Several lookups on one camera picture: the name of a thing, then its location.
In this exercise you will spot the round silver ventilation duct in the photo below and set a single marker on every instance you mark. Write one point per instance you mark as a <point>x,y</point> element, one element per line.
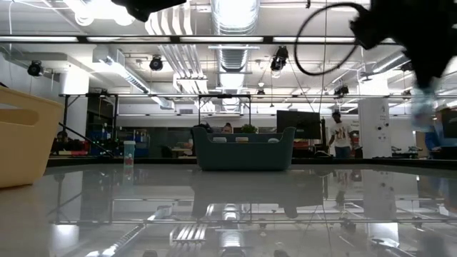
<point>233,57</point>

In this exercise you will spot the white pillar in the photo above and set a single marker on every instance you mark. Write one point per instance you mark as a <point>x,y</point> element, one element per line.
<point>373,118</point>

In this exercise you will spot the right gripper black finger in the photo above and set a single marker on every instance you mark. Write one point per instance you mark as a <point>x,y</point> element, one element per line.
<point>430,73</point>

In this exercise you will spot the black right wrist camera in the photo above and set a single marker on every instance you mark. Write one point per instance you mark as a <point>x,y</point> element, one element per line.
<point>366,30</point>

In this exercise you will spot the black monitor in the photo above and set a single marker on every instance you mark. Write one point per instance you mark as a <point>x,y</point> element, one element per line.
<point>298,123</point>

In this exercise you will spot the black overhead frame bar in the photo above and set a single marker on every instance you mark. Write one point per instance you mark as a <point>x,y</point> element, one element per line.
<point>175,39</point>

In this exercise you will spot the black shelf rack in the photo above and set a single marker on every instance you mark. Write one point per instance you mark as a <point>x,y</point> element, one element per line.
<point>101,118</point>

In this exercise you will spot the white rectangular ceiling duct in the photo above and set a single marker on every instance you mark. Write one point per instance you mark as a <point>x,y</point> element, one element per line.
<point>135,84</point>

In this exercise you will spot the small teal bottle white cap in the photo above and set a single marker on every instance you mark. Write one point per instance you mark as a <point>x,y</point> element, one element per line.
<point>129,151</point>

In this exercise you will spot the green potted plant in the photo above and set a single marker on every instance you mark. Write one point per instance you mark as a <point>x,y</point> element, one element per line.
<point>249,128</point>

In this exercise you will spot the person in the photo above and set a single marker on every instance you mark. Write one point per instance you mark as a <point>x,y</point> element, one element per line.
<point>62,137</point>
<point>432,141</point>
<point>227,128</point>
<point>341,133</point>

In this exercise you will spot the black slanted rod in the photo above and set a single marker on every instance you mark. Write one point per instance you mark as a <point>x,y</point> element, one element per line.
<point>85,141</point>

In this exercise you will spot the grey horizontal frame rail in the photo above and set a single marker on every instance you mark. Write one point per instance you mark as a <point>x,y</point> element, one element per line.
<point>307,96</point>

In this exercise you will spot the blue bottle red pills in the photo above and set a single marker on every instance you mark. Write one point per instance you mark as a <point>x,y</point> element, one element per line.
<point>425,107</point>

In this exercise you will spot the black ceiling spotlight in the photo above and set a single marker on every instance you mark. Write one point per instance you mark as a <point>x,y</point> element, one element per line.
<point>341,90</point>
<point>156,63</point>
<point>35,68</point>

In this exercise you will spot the teal plastic bin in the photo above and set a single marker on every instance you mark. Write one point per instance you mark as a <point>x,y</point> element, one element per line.
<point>246,157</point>

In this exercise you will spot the black overhead camera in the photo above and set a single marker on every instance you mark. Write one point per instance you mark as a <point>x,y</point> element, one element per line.
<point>279,59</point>

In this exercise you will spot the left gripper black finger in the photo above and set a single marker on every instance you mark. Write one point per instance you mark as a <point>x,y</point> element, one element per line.
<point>146,7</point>

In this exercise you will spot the blue storage crates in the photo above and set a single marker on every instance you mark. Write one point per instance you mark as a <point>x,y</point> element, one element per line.
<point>143,151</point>

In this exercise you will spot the yellow plastic bin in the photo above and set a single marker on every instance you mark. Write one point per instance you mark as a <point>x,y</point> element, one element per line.
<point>25,150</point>

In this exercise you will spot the small pendant lamp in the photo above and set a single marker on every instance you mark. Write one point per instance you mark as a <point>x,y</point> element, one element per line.
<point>261,92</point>

